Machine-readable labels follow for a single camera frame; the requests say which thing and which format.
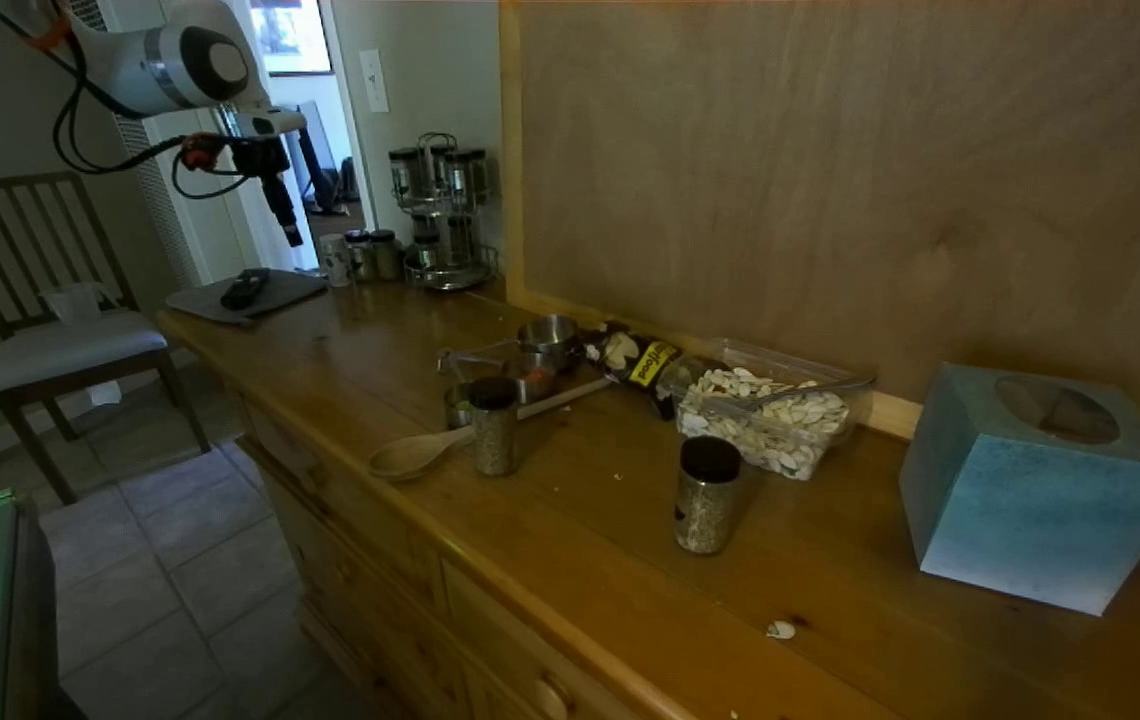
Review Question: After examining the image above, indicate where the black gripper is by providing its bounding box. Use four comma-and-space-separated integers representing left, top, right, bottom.
225, 132, 310, 250

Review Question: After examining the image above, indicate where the spice jar with black lid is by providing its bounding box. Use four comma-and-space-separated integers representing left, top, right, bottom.
421, 141, 459, 204
387, 144, 427, 207
341, 227, 378, 287
459, 373, 525, 479
452, 144, 492, 207
369, 227, 407, 287

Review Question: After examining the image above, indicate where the metal carousel spice rack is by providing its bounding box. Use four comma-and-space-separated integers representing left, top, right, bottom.
385, 129, 494, 302

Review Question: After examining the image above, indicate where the grey placemat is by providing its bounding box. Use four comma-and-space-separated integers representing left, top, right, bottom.
161, 263, 330, 334

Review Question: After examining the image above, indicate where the black remote control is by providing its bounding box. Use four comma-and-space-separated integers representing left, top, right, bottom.
214, 263, 277, 316

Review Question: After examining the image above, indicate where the dark chair with grey cushion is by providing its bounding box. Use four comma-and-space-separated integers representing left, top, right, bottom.
0, 170, 214, 510

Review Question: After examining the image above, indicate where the wooden spoon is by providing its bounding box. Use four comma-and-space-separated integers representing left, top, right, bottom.
369, 421, 480, 484

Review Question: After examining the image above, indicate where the metal utensil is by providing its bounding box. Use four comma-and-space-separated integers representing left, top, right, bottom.
513, 373, 624, 424

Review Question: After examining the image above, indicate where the metal cup right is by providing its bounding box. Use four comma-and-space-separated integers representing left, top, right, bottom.
669, 433, 749, 560

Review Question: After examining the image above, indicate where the wooden drawer knob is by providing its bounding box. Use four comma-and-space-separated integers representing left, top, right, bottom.
532, 675, 575, 720

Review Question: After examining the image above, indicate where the large wooden board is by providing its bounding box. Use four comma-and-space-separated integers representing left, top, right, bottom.
494, 0, 1140, 539

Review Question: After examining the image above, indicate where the blue tissue box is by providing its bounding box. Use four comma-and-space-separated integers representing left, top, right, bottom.
894, 366, 1140, 619

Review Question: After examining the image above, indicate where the white light switch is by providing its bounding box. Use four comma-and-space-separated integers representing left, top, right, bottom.
357, 50, 391, 122

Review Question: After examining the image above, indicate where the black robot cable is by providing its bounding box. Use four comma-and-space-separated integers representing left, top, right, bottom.
46, 45, 260, 207

